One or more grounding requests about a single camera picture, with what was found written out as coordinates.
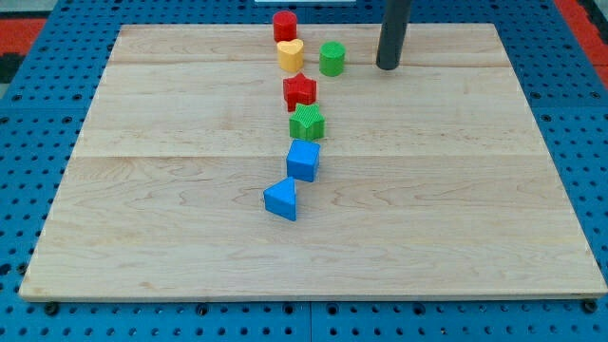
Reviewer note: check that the green cylinder block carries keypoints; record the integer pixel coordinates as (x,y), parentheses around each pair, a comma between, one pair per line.
(331,58)

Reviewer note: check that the blue cube block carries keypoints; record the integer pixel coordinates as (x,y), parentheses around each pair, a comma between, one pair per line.
(303,160)

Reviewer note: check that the blue triangle block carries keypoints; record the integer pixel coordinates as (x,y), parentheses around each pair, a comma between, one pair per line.
(280,199)

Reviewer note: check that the green star block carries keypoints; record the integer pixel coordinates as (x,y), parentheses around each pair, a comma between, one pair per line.
(307,123)

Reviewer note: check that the red star block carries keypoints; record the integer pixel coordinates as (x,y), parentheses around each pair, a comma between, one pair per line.
(299,90)

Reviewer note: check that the yellow heart block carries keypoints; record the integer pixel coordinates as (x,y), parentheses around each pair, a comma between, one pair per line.
(290,55)

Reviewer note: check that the light wooden board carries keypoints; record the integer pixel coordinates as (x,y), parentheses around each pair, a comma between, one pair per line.
(434,180)

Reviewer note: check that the red cylinder block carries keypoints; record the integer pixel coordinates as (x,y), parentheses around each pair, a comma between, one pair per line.
(284,26)

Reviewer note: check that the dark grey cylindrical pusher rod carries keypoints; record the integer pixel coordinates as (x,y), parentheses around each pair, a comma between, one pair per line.
(393,32)

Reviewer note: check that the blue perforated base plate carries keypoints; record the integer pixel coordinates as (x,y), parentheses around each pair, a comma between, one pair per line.
(58,56)

